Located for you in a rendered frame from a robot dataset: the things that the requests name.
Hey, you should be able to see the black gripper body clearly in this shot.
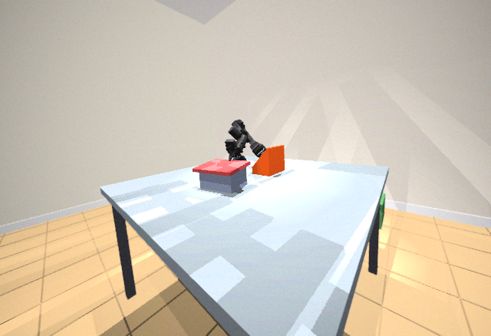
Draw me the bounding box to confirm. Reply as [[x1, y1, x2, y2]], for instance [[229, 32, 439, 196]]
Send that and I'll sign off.
[[225, 139, 247, 161]]

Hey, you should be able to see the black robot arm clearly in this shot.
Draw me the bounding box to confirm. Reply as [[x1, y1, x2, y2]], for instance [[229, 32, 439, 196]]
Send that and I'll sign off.
[[228, 119, 267, 157]]

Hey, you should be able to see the red rectangular lid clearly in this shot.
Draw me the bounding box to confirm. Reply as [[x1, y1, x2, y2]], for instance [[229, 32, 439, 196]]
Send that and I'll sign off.
[[193, 159, 251, 176]]

